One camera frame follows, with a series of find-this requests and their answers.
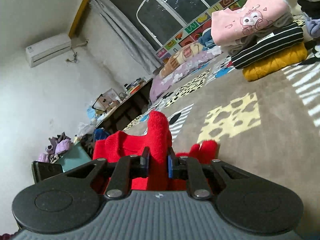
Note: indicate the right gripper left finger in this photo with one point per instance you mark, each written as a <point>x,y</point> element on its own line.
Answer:
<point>127,168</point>

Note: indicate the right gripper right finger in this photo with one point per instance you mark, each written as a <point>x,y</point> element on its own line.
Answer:
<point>189,169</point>

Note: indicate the red knit sweater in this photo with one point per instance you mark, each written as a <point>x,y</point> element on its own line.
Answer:
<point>158,139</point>

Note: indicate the dark low desk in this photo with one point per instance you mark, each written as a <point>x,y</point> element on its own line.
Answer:
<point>118,118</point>

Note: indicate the teal plastic storage bin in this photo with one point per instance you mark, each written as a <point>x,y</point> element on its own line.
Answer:
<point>74,157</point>

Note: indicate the cardboard box on desk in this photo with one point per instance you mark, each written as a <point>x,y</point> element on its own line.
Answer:
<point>107,101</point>

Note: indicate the purple puffer jacket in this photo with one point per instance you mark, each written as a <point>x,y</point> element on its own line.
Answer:
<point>58,146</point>

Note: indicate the purple floral pillow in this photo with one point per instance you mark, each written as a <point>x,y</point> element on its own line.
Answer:
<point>162,84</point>

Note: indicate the beige cartoon pillow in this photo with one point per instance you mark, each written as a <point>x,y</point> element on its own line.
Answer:
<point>180,57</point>

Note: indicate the grey window curtain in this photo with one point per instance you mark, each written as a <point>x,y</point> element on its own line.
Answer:
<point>131,38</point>

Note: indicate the blue folded quilt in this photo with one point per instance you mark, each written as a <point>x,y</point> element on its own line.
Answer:
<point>206,40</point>

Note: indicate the black white striped folded garment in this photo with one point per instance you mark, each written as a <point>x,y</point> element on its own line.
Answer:
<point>278,40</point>

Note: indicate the yellow knit folded sweater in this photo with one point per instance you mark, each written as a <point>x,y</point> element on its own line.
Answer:
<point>275,62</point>

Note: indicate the colourful alphabet foam mat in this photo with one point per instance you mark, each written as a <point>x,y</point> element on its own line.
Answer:
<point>192,31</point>

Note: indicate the pink folded cartoon shirt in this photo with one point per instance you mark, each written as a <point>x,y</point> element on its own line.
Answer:
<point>255,15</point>

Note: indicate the white wall air conditioner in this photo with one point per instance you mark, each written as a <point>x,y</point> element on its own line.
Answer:
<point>49,48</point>

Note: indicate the dark window with frame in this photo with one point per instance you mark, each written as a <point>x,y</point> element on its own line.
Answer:
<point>159,20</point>

